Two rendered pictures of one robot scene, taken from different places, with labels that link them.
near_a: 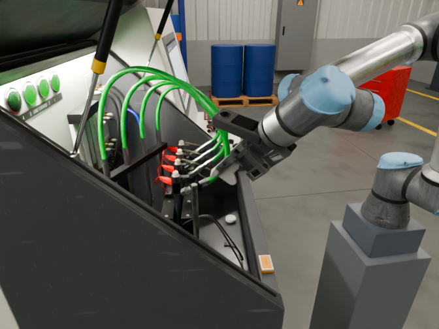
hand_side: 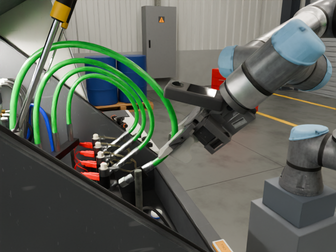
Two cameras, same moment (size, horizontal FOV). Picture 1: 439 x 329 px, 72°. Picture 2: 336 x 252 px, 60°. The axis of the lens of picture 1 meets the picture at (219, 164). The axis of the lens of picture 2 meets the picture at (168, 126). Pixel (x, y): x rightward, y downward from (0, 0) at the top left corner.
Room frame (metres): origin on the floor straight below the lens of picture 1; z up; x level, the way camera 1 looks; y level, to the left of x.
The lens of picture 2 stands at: (0.08, 0.16, 1.44)
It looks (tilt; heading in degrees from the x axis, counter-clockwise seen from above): 18 degrees down; 344
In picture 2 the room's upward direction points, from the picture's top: straight up
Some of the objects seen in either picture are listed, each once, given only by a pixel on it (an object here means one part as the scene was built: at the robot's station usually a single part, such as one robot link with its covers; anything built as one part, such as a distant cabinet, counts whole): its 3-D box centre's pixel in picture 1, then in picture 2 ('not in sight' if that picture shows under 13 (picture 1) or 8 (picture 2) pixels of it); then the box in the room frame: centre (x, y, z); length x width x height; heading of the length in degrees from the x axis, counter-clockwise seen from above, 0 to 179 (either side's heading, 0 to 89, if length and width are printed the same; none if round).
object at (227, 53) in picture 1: (242, 74); (117, 82); (5.83, -0.43, 0.51); 1.20 x 0.85 x 1.02; 97
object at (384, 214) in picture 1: (387, 203); (302, 173); (0.87, -0.57, 0.95); 0.15 x 0.15 x 0.10
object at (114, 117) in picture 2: (216, 123); (117, 120); (1.53, 0.02, 1.01); 0.23 x 0.11 x 0.06; 2
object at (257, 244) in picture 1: (251, 234); (186, 224); (0.80, -0.11, 0.87); 0.62 x 0.04 x 0.16; 2
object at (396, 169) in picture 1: (398, 174); (308, 144); (0.86, -0.58, 1.07); 0.13 x 0.12 x 0.14; 28
